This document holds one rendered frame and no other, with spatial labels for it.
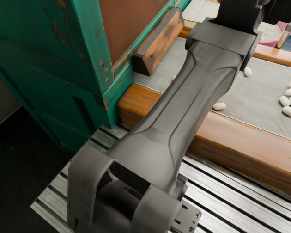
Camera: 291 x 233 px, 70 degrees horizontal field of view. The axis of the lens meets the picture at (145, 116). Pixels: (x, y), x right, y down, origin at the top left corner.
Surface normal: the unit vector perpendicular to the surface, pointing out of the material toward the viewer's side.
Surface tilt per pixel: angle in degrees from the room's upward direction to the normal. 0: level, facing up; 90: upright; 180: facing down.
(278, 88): 0
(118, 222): 2
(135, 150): 1
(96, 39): 90
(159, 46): 67
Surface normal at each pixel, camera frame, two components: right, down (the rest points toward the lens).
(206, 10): -0.03, -0.56
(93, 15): 0.89, 0.36
